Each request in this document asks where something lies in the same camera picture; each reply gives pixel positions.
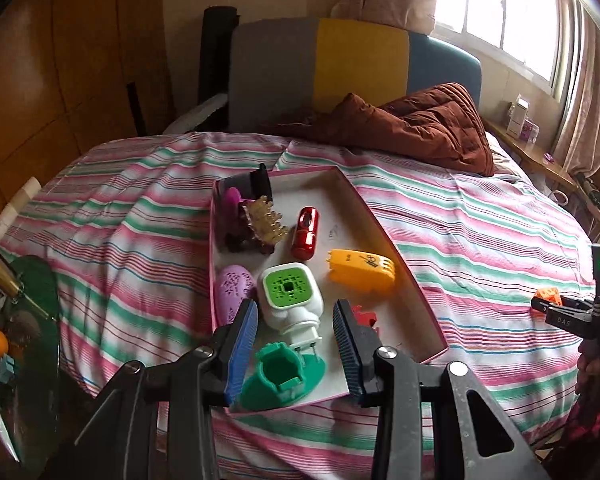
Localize person's right hand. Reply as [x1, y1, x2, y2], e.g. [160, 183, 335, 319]
[575, 342, 600, 411]

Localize magenta perforated plastic toy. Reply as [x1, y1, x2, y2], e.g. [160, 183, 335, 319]
[222, 186, 243, 231]

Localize white plastic armrest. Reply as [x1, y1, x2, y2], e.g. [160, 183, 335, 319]
[162, 92, 231, 135]

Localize brown quilt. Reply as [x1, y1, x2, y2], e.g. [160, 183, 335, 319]
[275, 82, 496, 177]

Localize brown round bumpy brush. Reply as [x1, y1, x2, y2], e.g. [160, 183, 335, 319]
[225, 194, 289, 255]

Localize beige pillow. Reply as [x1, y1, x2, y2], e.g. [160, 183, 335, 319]
[482, 130, 526, 181]

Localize striped bedsheet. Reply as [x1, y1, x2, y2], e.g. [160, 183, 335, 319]
[0, 132, 600, 480]

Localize teal small block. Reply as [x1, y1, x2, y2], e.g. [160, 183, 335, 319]
[0, 357, 20, 386]

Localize white bed frame rail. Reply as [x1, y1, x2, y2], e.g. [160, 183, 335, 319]
[0, 176, 42, 241]

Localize grey yellow blue headboard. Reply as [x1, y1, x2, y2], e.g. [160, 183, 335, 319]
[228, 17, 482, 133]

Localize gold bottle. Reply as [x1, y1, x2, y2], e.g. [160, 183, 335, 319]
[0, 247, 26, 301]

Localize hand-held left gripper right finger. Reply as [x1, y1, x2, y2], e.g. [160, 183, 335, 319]
[332, 300, 551, 480]

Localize wooden nightstand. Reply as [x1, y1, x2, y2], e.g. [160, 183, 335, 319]
[485, 120, 581, 193]

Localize green white plug-in device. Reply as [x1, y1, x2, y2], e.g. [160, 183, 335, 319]
[257, 262, 326, 361]

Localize white carton box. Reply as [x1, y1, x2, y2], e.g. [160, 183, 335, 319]
[506, 94, 531, 138]

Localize person's reddish clothing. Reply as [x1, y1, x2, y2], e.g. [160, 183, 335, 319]
[540, 400, 600, 480]

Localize black cylindrical container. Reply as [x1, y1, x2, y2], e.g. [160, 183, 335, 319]
[250, 163, 273, 200]

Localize green plastic stand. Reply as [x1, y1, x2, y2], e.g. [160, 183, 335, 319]
[240, 342, 327, 408]

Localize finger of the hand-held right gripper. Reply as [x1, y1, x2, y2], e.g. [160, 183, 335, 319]
[531, 296, 593, 316]

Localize lilac oval perforated case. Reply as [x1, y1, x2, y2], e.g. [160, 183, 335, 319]
[215, 265, 257, 330]

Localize wooden wardrobe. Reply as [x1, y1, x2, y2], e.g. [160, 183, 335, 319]
[0, 0, 176, 221]

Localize pink cardboard tray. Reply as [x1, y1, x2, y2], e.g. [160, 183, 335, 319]
[209, 165, 449, 415]

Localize orange linked cubes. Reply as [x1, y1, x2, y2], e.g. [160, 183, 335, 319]
[536, 287, 562, 311]

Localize red glossy capsule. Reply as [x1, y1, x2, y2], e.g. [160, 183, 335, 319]
[291, 206, 321, 262]

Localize orange plastic clipper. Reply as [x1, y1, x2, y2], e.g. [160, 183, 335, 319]
[326, 248, 397, 295]

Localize window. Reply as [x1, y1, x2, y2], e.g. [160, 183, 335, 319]
[432, 0, 571, 96]

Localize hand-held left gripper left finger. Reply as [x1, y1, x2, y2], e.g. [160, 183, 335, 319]
[45, 299, 259, 480]

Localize red puzzle piece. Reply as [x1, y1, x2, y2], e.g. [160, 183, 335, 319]
[352, 305, 381, 336]

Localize green glass table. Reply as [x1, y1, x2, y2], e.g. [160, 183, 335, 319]
[0, 255, 62, 463]

